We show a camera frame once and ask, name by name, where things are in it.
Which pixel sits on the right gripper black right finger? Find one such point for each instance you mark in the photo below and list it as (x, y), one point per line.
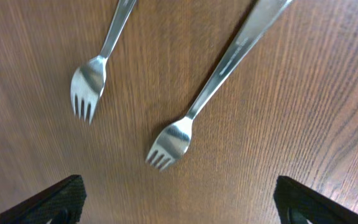
(296, 203)

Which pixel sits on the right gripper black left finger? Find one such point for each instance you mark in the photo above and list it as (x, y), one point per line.
(62, 203)

